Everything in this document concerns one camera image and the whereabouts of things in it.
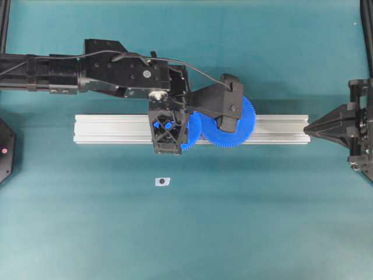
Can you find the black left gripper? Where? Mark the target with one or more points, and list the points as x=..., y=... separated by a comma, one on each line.
x=168, y=117

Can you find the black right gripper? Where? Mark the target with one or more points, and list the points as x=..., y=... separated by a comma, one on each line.
x=358, y=139

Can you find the small blue plastic gear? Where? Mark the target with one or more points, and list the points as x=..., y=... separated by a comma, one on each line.
x=194, y=126

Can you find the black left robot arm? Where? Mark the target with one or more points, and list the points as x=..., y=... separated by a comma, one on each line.
x=107, y=67

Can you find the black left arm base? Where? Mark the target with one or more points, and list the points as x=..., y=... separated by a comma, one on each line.
x=7, y=150

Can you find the white tape marker with dot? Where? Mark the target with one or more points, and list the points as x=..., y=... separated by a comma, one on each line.
x=162, y=181

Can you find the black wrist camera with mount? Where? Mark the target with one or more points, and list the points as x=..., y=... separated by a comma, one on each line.
x=220, y=101

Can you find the silver aluminium extrusion rail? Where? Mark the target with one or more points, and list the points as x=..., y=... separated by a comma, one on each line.
x=134, y=129

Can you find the black frame post right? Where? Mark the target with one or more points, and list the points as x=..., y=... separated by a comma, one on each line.
x=366, y=20

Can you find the black frame post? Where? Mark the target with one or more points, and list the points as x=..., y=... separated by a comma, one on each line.
x=366, y=20
x=4, y=22

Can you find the black frame post left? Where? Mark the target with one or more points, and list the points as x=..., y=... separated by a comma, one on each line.
x=4, y=22

